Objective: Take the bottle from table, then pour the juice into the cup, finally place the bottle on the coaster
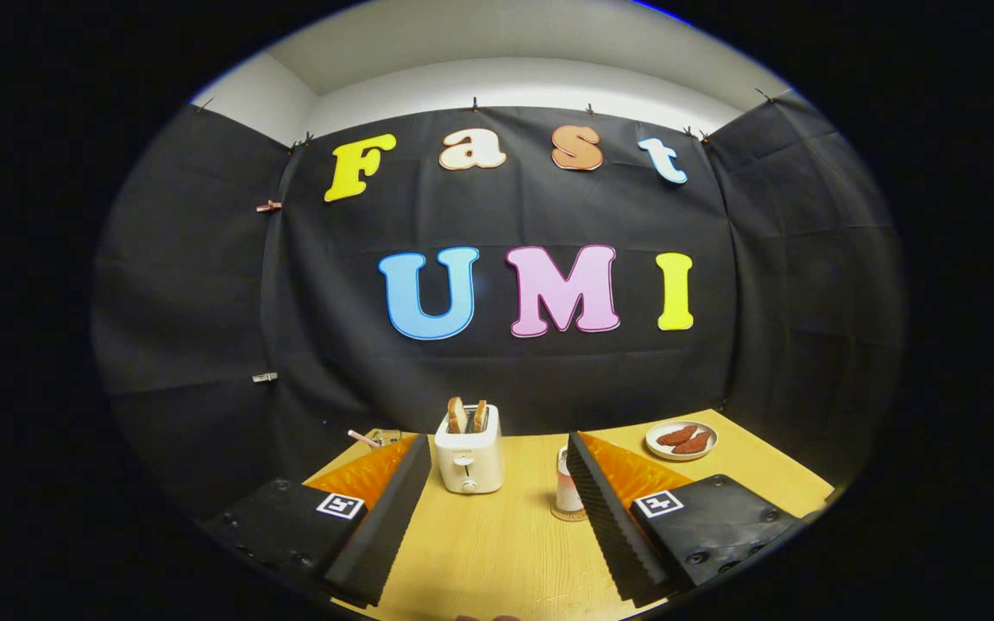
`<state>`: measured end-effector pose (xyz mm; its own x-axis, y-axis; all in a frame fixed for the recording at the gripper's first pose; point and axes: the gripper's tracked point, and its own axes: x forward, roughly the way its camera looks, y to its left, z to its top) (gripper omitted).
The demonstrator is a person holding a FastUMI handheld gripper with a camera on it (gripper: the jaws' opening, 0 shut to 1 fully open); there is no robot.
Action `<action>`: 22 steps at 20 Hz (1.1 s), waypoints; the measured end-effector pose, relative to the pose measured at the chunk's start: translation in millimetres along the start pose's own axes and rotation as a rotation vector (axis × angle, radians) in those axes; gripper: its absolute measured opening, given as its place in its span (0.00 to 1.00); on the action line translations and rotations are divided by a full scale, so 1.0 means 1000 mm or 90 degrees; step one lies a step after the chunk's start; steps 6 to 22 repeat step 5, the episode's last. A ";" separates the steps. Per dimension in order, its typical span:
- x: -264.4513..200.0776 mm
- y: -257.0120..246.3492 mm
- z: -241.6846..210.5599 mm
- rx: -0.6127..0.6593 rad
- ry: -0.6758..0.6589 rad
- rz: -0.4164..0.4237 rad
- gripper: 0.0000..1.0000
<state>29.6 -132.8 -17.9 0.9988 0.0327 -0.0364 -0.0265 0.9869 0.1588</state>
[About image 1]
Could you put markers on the wooden table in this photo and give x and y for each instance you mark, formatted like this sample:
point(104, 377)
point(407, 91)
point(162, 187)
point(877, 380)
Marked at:
point(497, 543)

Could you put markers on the red sausage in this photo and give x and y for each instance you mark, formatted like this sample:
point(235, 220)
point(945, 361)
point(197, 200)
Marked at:
point(676, 435)
point(692, 443)

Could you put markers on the small metal object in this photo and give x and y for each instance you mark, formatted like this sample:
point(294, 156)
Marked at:
point(388, 436)

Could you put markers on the small white plate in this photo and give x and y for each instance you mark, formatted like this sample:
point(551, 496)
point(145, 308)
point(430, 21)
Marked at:
point(657, 450)

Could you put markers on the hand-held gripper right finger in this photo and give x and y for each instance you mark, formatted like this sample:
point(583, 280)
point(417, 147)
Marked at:
point(605, 509)

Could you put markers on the pink stick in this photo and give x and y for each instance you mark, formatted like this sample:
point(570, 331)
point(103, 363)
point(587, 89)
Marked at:
point(362, 439)

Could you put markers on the toast slice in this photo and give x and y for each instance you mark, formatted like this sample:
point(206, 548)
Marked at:
point(481, 417)
point(457, 416)

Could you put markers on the clear juice bottle red label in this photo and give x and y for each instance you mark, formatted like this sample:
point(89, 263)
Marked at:
point(564, 487)

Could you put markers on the round wooden coaster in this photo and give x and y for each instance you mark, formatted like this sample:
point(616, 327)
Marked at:
point(562, 516)

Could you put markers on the black backdrop cloth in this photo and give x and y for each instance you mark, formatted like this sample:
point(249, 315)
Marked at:
point(333, 362)

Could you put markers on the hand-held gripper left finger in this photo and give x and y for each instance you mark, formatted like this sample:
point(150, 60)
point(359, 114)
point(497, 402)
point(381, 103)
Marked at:
point(389, 509)

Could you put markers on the white toaster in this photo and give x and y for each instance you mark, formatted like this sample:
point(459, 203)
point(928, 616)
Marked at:
point(469, 466)

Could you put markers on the copper clip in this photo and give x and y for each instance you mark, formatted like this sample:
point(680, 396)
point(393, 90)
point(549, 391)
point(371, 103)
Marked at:
point(269, 206)

